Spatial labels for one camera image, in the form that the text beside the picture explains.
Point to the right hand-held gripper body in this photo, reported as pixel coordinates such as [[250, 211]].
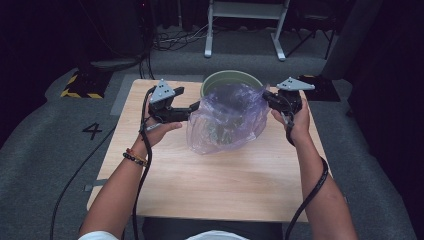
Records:
[[291, 98]]

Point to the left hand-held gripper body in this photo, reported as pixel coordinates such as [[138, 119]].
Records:
[[161, 100]]

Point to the purple translucent plastic bag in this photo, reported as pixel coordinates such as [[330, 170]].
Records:
[[213, 133]]

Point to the green plastic bucket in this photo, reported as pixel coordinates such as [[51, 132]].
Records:
[[230, 76]]

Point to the person's left hand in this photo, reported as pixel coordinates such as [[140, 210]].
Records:
[[160, 133]]

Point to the person's right hand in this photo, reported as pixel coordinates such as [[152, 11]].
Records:
[[301, 125]]

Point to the black upright stand pole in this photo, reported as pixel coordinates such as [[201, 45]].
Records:
[[146, 33]]

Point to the black folding stand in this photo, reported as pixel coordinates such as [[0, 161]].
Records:
[[313, 20]]

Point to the grey slanted column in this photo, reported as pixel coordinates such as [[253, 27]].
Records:
[[350, 40]]

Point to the grey tape strip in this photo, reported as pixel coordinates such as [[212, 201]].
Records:
[[93, 185]]

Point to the person's dark pants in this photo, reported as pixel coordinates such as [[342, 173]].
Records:
[[160, 230]]

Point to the person's white shirt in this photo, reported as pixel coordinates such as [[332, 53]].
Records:
[[216, 235]]

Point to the black yellow striped base plate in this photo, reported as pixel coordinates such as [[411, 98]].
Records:
[[325, 93], [86, 85]]

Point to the white metal table frame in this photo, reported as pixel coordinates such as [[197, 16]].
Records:
[[246, 10]]

